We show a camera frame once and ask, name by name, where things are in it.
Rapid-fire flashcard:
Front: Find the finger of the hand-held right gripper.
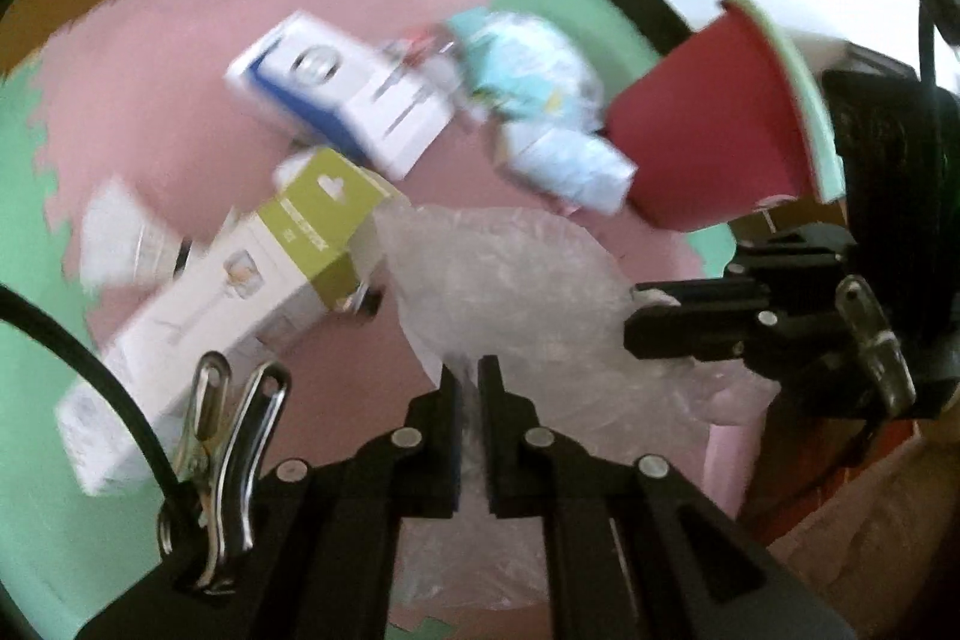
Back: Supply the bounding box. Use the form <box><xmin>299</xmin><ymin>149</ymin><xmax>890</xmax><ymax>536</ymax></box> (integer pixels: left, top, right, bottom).
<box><xmin>634</xmin><ymin>275</ymin><xmax>848</xmax><ymax>313</ymax></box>
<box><xmin>624</xmin><ymin>308</ymin><xmax>852</xmax><ymax>378</ymax></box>

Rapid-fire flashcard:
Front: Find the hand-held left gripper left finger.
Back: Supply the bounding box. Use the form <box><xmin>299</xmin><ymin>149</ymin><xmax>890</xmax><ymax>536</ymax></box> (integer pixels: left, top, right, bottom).
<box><xmin>75</xmin><ymin>366</ymin><xmax>462</xmax><ymax>640</ymax></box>

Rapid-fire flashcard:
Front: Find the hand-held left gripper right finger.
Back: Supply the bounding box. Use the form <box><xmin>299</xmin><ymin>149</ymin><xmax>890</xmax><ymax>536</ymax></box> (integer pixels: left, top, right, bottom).
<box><xmin>478</xmin><ymin>355</ymin><xmax>856</xmax><ymax>640</ymax></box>

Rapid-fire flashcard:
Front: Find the clear plastic bag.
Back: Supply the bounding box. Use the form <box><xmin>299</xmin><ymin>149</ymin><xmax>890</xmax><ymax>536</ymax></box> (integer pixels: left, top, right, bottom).
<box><xmin>375</xmin><ymin>205</ymin><xmax>781</xmax><ymax>611</ymax></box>

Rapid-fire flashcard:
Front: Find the red bin with green rim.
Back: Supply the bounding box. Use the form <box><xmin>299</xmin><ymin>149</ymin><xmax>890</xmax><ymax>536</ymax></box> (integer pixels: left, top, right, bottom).
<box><xmin>604</xmin><ymin>0</ymin><xmax>848</xmax><ymax>232</ymax></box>

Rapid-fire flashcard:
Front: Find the blue face mask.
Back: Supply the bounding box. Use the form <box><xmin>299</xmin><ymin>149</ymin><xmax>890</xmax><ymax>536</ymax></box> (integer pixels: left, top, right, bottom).
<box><xmin>495</xmin><ymin>126</ymin><xmax>638</xmax><ymax>214</ymax></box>

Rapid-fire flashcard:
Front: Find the tall green and white box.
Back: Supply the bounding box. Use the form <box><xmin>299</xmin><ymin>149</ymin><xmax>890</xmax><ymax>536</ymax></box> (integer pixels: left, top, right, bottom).
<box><xmin>56</xmin><ymin>149</ymin><xmax>410</xmax><ymax>498</ymax></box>

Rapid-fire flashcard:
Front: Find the light blue wet wipes pack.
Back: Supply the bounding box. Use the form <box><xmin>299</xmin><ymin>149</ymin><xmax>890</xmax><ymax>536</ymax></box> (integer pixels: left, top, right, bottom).
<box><xmin>450</xmin><ymin>10</ymin><xmax>605</xmax><ymax>131</ymax></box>

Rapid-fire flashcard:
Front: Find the white and blue box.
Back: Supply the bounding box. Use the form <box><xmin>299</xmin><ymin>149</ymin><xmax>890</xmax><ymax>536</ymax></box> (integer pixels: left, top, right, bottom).
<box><xmin>225</xmin><ymin>10</ymin><xmax>455</xmax><ymax>180</ymax></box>

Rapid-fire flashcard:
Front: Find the metal spring clip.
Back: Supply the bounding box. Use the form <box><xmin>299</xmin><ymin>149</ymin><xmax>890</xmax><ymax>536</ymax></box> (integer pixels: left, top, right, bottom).
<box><xmin>157</xmin><ymin>351</ymin><xmax>290</xmax><ymax>592</ymax></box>
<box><xmin>836</xmin><ymin>276</ymin><xmax>917</xmax><ymax>416</ymax></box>

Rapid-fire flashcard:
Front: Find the red label clear wrapper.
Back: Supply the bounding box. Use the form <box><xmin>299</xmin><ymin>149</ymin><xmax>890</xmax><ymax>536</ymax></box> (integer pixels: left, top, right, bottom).
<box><xmin>382</xmin><ymin>29</ymin><xmax>458</xmax><ymax>73</ymax></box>

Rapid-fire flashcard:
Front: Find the black braided cable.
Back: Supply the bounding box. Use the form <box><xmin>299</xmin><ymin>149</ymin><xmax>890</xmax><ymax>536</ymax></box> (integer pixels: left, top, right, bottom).
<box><xmin>0</xmin><ymin>287</ymin><xmax>181</xmax><ymax>506</ymax></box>

